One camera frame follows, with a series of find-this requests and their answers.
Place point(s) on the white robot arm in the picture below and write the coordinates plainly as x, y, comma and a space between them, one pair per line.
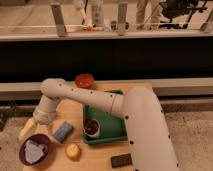
147, 131

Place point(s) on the black rectangular block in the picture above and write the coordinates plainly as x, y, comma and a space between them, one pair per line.
121, 160

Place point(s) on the wooden railing post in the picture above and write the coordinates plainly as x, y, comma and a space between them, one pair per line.
121, 22
58, 19

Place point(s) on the white towel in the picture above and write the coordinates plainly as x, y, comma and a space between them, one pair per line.
34, 151

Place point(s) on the wooden railing post left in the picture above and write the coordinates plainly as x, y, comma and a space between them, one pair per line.
58, 19

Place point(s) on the purple bowl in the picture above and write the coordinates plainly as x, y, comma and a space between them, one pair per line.
40, 139

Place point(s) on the yellow banana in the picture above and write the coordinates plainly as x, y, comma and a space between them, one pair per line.
29, 128

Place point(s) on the blue sponge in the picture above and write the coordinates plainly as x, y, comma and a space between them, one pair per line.
63, 131

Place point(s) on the wooden railing post right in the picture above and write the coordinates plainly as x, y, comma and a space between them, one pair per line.
121, 22

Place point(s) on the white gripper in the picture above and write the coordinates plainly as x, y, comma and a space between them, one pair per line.
42, 117

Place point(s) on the red bowl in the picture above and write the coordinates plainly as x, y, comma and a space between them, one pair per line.
84, 81

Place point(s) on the green tray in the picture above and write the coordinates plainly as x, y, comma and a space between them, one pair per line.
111, 127

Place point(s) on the black office chair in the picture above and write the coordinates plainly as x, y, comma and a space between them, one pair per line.
174, 8

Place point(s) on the white cup with dark contents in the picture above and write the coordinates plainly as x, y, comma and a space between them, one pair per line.
91, 128

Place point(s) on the round yellow bread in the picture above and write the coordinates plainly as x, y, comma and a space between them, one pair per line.
72, 151

